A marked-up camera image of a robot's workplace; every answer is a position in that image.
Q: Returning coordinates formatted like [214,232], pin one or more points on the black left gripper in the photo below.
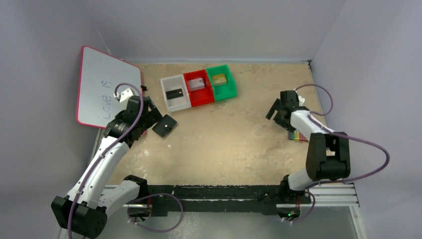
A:
[151,117]

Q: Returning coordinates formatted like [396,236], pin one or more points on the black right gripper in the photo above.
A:
[280,113]

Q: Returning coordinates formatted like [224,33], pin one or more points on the black leather card holder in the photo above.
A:
[164,126]

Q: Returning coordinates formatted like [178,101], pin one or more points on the white credit card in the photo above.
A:
[196,84]

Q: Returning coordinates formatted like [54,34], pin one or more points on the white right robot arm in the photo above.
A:
[328,155]

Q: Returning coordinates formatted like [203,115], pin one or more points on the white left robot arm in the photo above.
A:
[85,209]

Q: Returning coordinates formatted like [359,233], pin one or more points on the black credit card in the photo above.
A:
[172,94]

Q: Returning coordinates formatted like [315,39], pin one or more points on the gold credit card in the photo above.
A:
[219,79]

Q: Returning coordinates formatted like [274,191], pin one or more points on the pack of coloured markers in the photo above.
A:
[297,136]

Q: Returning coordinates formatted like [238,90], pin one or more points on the white plastic bin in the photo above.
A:
[172,83]

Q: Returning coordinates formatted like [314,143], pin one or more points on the red plastic bin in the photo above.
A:
[203,96]

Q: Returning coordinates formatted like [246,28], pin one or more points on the green plastic bin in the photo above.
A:
[226,91]

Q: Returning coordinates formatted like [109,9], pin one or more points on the pink framed whiteboard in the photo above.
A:
[100,73]

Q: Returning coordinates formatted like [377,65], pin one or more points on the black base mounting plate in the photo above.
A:
[267,200]

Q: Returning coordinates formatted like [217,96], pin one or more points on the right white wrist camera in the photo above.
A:
[301,100]

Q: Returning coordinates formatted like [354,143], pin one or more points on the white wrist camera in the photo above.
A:
[124,95]
[301,100]

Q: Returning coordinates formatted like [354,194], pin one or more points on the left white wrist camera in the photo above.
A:
[124,95]

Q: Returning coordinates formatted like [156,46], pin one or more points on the aluminium rail frame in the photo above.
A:
[325,194]

